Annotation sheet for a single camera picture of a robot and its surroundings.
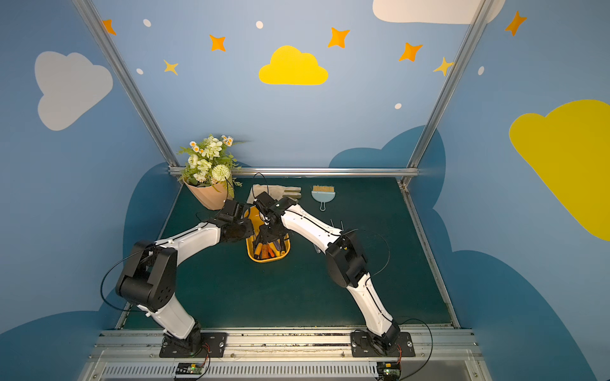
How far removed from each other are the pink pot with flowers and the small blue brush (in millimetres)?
392

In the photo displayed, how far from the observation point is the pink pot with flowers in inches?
34.8

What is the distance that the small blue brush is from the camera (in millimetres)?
1170
